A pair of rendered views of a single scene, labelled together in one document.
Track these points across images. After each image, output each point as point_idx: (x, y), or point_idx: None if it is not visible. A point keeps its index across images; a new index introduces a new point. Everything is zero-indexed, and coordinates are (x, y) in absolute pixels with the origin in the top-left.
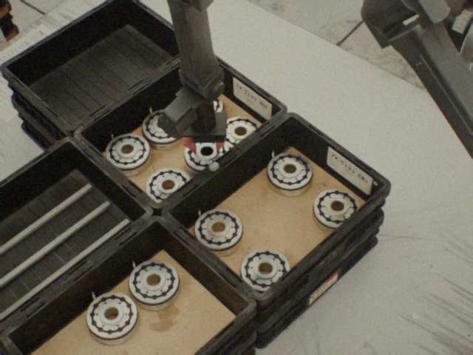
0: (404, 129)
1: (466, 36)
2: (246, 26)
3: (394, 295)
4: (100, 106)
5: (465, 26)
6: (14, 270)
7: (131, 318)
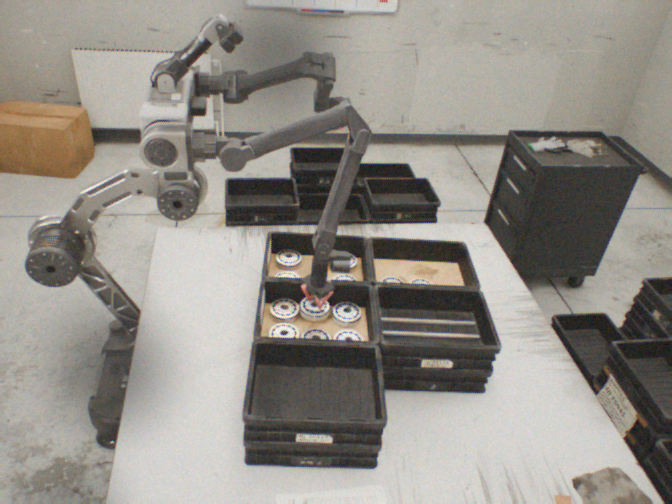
0: (183, 300)
1: (204, 178)
2: (151, 422)
3: None
4: (331, 389)
5: (196, 181)
6: (452, 335)
7: (414, 280)
